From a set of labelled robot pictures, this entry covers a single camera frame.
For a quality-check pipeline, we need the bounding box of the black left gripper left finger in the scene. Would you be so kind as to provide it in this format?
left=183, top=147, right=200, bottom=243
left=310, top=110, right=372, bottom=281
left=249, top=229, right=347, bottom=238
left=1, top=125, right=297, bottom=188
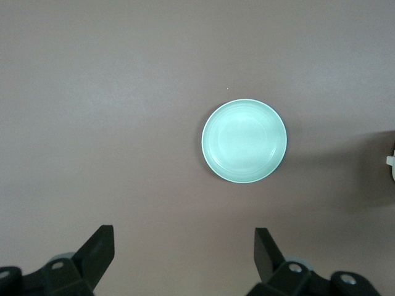
left=0, top=224, right=115, bottom=296

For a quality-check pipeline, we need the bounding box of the pale green round plate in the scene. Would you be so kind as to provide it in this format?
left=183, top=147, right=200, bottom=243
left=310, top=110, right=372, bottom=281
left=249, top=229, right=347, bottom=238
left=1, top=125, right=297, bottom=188
left=201, top=98, right=288, bottom=185

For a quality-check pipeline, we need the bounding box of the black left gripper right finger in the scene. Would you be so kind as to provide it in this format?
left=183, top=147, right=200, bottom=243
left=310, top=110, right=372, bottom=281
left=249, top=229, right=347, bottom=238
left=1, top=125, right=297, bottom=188
left=246, top=227, right=380, bottom=296

